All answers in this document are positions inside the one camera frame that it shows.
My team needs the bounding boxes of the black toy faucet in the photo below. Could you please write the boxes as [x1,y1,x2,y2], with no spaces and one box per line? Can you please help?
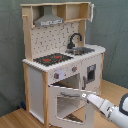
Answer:
[67,33,82,49]

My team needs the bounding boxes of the white toy oven door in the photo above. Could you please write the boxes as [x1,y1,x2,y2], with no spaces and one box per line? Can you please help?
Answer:
[49,85,95,128]

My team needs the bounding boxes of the red oven knob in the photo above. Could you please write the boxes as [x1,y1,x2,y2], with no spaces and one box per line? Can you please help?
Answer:
[54,73,60,79]
[71,66,79,73]

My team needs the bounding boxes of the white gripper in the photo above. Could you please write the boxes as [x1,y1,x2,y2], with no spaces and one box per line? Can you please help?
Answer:
[82,94,109,114]

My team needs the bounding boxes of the white cupboard door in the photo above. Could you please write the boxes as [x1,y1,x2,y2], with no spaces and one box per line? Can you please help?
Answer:
[80,55,102,94]

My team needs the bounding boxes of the grey range hood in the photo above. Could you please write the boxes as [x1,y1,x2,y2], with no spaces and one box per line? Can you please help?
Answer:
[35,5,64,27]

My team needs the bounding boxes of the white upper cabinet door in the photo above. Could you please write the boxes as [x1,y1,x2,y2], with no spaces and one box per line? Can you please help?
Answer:
[88,3,94,22]

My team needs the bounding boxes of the grey toy sink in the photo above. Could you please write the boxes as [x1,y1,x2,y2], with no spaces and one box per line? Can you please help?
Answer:
[65,47,95,55]

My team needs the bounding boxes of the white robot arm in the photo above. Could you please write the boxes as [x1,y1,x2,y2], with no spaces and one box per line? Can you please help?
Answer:
[82,93,128,128]

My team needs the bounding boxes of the wooden toy kitchen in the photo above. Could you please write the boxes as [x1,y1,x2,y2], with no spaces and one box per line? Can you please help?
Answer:
[22,2,105,128]

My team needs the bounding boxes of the black toy stovetop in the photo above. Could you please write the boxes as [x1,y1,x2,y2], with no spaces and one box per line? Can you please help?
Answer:
[34,53,71,66]

